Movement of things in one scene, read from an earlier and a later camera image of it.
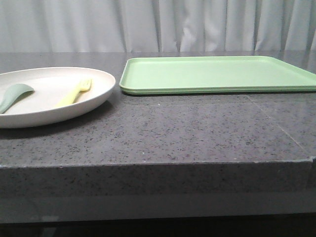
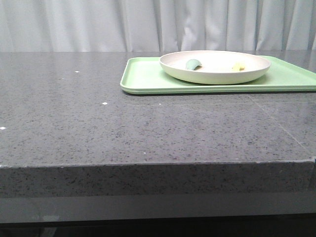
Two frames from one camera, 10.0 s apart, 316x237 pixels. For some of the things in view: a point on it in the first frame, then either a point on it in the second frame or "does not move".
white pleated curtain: x=58 y=26 does not move
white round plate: x=51 y=85 to x=217 y=66
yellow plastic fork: x=70 y=98 to x=239 y=67
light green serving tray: x=169 y=75 does not move
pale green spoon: x=10 y=93 to x=191 y=64
